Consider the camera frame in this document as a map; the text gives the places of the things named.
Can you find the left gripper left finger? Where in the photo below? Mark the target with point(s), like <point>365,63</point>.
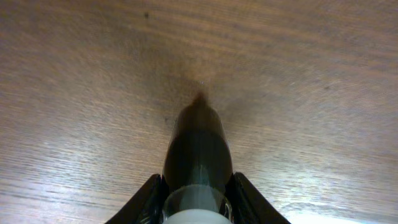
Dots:
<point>146,205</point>

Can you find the dark bottle white cap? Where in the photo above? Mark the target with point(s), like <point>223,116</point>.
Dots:
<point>197,168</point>

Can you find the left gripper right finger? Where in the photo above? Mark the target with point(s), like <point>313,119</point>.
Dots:
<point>248,204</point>

